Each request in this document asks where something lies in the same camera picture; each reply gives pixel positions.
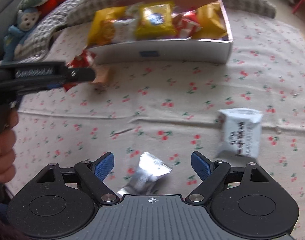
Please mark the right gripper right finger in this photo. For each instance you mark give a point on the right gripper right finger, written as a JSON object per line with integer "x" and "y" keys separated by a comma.
{"x": 212, "y": 174}

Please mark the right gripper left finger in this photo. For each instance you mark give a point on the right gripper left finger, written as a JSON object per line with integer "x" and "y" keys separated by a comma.
{"x": 92, "y": 176}

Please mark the silver foil snack pack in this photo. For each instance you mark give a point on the silver foil snack pack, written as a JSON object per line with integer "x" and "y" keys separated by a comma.
{"x": 149, "y": 171}

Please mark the white monkey biscuit pack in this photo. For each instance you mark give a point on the white monkey biscuit pack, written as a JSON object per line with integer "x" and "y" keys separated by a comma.
{"x": 241, "y": 131}

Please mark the red white snack pack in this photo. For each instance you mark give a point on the red white snack pack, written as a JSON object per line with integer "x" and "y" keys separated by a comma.
{"x": 80, "y": 64}

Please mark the brown snack pack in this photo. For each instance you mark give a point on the brown snack pack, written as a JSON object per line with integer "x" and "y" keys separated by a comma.
{"x": 103, "y": 77}

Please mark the orange lotus cracker snack pack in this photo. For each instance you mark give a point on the orange lotus cracker snack pack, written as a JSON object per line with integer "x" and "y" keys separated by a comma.
{"x": 117, "y": 31}

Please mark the yellow chips snack bag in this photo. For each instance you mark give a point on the yellow chips snack bag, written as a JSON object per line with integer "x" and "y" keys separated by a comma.
{"x": 155, "y": 20}

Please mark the person left hand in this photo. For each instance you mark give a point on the person left hand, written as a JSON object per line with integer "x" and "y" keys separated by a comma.
{"x": 7, "y": 154}

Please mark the blue monkey plush toy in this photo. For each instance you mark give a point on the blue monkey plush toy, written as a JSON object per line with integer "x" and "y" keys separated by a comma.
{"x": 17, "y": 34}

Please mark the yellow snack bag left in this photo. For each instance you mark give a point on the yellow snack bag left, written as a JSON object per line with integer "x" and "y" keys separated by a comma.
{"x": 112, "y": 13}

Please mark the white cardboard box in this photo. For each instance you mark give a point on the white cardboard box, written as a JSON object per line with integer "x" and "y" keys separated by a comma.
{"x": 170, "y": 49}

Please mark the yellow snack bag right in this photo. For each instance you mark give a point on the yellow snack bag right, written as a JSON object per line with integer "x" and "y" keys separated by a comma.
{"x": 211, "y": 23}

